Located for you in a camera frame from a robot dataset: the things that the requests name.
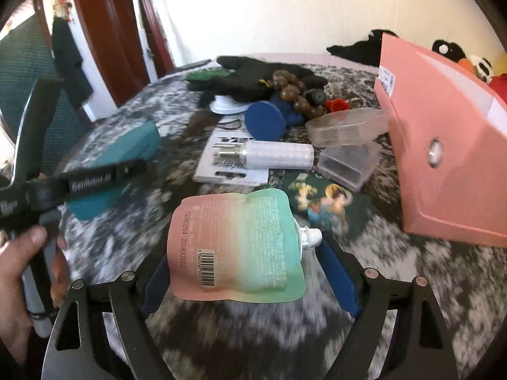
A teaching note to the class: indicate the white LED corn bulb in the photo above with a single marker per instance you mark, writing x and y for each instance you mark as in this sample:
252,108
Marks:
269,155

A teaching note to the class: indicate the black cloth on bed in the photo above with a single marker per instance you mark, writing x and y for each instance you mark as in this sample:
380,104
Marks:
366,52

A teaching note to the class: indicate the pink green spout pouch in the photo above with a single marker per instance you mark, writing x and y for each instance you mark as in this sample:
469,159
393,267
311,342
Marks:
246,248

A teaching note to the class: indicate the white round tape roll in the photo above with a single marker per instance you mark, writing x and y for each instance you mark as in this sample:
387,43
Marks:
225,105

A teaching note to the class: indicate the clear oval plastic case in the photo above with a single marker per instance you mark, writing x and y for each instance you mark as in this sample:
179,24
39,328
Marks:
351,127

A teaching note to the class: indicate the red small toy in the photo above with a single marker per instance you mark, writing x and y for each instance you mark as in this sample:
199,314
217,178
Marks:
334,105

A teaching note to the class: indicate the green mesh object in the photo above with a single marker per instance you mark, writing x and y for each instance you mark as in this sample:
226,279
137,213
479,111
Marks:
202,80

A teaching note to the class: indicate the teal glasses case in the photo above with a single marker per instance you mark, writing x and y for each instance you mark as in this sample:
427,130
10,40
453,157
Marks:
139,143

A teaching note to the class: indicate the white printed booklet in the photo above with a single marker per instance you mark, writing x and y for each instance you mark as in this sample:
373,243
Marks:
229,133

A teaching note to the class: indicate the red backpack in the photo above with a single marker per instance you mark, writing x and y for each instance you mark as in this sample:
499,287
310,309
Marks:
499,85

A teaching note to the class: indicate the person's left hand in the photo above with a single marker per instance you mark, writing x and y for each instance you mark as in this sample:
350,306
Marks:
16,254

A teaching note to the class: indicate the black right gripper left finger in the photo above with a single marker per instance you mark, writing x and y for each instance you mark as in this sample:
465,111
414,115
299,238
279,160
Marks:
100,331

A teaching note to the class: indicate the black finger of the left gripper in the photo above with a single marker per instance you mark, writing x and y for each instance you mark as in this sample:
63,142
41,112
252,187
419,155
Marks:
86,182

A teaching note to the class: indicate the blue round disc object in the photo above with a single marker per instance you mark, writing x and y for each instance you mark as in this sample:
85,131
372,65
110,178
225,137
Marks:
265,122

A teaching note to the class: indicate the dark hanging jacket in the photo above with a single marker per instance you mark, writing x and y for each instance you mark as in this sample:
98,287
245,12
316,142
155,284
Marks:
68,63

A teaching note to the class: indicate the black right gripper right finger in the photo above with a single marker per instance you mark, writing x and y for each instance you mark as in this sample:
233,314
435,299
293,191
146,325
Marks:
420,346

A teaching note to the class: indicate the dark green picture card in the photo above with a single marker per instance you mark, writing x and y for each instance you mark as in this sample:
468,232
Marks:
326,205

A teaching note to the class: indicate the panda plush toy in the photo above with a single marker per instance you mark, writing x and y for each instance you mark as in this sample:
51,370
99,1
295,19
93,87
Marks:
479,66

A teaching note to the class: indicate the brown wooden door frame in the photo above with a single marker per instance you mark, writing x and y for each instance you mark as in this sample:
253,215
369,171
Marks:
112,35

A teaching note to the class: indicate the pink cardboard box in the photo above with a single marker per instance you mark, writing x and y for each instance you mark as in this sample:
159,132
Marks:
448,133

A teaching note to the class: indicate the clear square plastic box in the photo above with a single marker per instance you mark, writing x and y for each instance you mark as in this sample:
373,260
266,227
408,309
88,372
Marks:
349,165

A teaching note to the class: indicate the black knit glove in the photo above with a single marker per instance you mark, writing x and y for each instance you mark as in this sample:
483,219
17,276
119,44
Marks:
247,82

